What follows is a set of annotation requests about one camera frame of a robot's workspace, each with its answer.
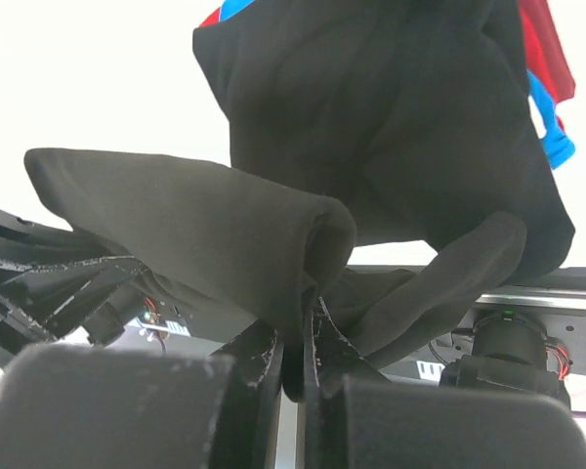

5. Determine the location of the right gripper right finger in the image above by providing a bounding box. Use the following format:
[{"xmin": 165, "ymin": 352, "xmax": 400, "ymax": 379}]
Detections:
[{"xmin": 301, "ymin": 304, "xmax": 586, "ymax": 468}]

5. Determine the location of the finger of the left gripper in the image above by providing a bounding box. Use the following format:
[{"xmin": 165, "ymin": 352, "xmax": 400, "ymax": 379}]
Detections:
[
  {"xmin": 0, "ymin": 210, "xmax": 107, "ymax": 267},
  {"xmin": 0, "ymin": 256, "xmax": 145, "ymax": 342}
]

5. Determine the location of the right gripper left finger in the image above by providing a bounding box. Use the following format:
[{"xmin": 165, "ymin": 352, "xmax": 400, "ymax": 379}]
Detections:
[{"xmin": 0, "ymin": 322, "xmax": 282, "ymax": 468}]

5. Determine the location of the black t shirt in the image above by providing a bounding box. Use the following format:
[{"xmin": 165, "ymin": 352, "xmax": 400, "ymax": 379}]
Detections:
[
  {"xmin": 24, "ymin": 148, "xmax": 526, "ymax": 357},
  {"xmin": 192, "ymin": 1, "xmax": 575, "ymax": 282}
]

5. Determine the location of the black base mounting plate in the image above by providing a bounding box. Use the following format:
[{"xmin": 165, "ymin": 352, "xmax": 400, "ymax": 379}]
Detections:
[{"xmin": 151, "ymin": 300, "xmax": 586, "ymax": 375}]

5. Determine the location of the right white cable duct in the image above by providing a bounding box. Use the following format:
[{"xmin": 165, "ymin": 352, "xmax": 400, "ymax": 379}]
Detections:
[{"xmin": 416, "ymin": 361, "xmax": 445, "ymax": 382}]

